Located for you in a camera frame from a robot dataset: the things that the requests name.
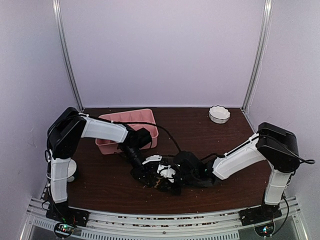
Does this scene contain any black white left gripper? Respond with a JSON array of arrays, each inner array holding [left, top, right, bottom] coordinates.
[[120, 144, 154, 189]]

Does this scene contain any brown checkered sock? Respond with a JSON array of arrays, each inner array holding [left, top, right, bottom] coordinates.
[[152, 178, 171, 192]]

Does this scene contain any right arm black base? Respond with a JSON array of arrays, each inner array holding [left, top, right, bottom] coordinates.
[[239, 205, 282, 226]]

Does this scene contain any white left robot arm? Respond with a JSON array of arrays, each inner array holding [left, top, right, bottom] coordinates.
[[46, 107, 159, 222]]

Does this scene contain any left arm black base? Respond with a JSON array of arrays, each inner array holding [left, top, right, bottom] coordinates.
[[45, 201, 90, 227]]

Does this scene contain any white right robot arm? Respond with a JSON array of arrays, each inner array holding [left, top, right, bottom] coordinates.
[[153, 122, 300, 221]]

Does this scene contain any pink divided plastic tray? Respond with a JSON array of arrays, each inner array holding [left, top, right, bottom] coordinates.
[[94, 108, 160, 156]]

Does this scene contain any white scalloped bowl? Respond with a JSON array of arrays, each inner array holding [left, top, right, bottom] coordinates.
[[208, 105, 231, 124]]

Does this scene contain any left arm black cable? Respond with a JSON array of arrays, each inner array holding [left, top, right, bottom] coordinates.
[[44, 116, 183, 163]]

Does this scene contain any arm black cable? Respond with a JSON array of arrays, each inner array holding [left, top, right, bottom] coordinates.
[[199, 134, 316, 166], [44, 116, 183, 163]]

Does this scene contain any aluminium front frame rail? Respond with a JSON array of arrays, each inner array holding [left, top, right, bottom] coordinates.
[[19, 196, 308, 240]]

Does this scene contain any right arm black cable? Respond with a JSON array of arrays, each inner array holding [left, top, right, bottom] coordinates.
[[199, 134, 316, 166]]

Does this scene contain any aluminium right corner post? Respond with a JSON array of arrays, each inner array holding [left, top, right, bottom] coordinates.
[[241, 0, 274, 113]]

